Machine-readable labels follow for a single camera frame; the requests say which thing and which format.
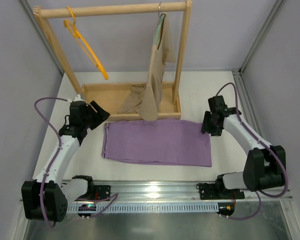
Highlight purple trousers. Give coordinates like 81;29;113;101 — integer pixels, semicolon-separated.
101;118;212;167

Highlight orange plastic hanger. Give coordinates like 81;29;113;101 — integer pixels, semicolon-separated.
63;6;109;80

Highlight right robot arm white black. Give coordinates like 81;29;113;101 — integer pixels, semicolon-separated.
201;95;288;196

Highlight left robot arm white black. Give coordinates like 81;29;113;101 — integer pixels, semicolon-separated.
21;95;110;228

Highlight beige trousers on hanger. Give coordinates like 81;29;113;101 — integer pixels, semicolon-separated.
118;12;176;121

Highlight green hanger with metal hook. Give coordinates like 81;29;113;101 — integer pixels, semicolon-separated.
153;2;166;48

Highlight wooden clothes rack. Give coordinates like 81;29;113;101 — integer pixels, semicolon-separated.
32;0;193;121

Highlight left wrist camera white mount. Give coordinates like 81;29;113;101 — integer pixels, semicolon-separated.
67;94;85;103

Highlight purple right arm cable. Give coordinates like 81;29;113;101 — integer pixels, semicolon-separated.
214;82;290;221

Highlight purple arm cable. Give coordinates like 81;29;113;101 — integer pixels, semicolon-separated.
33;96;119;229
214;82;290;221

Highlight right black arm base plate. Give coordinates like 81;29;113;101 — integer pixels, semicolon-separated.
195;182;245;200

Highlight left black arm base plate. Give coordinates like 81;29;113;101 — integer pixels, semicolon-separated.
90;184;111;201

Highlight aluminium mounting rail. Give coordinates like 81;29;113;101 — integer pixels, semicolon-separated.
19;179;293;201

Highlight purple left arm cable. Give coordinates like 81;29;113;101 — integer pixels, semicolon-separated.
33;96;119;229

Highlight slotted grey cable duct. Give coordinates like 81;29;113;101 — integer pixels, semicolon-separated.
67;202;219;214

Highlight left aluminium frame post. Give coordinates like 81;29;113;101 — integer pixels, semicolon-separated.
17;0;65;76

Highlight aluminium frame post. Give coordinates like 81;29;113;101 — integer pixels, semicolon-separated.
17;0;65;76
239;0;287;75

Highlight right aluminium frame post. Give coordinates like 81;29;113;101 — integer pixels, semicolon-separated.
239;0;287;75

